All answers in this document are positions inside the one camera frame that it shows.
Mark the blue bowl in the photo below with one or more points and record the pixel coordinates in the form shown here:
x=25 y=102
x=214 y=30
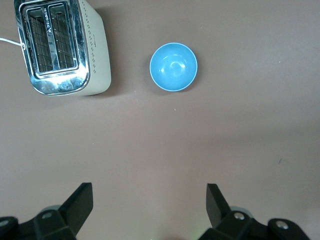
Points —
x=173 y=67

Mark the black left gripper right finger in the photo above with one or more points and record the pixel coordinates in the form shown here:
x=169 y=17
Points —
x=225 y=220

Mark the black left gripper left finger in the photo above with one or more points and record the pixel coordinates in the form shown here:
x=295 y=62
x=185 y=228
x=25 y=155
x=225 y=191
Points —
x=72 y=215

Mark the cream and chrome two-slot toaster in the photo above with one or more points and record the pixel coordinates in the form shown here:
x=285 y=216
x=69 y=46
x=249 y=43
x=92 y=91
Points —
x=97 y=50

